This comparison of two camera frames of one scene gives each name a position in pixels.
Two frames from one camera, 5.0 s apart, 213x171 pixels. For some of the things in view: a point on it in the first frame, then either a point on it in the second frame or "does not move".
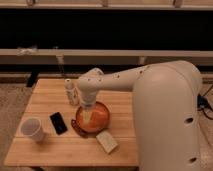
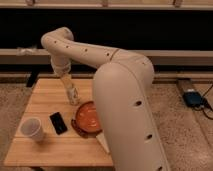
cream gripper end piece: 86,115 -> 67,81
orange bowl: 99,120 does not move
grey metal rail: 101,57 does not move
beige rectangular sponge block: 106,141 does not move
